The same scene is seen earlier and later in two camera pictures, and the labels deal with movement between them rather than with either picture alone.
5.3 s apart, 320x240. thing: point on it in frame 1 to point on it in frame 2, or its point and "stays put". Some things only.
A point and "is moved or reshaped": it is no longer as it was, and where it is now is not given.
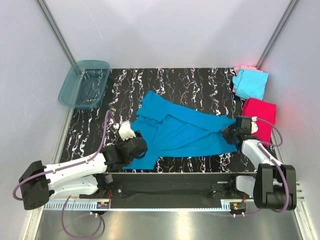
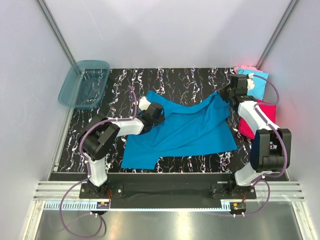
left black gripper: (125, 141) to (160, 119)
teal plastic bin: (84, 84) stays put
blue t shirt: (170, 130) is moved or reshaped
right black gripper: (226, 134) to (222, 91)
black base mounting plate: (171, 190) stays put
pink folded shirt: (244, 68) stays put
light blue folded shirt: (250, 84) stays put
